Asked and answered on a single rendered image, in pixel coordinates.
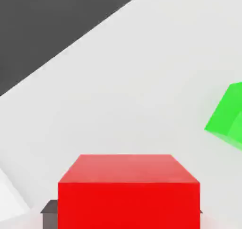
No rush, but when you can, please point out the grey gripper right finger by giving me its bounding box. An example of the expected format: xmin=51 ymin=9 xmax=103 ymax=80
xmin=199 ymin=209 xmax=215 ymax=229

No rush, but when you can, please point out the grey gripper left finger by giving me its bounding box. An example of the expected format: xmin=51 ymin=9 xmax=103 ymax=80
xmin=0 ymin=167 xmax=59 ymax=229

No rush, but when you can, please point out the small red cube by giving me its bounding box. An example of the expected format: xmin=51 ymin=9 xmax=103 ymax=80
xmin=57 ymin=154 xmax=201 ymax=229

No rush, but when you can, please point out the small green cube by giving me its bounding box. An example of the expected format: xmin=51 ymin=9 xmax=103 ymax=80
xmin=204 ymin=81 xmax=242 ymax=151

